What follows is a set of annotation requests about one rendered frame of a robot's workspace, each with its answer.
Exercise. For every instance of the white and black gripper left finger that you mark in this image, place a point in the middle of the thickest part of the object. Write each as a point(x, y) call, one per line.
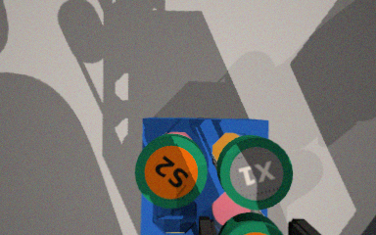
point(206, 226)

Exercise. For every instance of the blue tube rack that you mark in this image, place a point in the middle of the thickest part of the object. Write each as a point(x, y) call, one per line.
point(204, 132)

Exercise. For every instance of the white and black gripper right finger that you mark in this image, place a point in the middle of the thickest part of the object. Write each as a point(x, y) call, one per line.
point(299, 226)

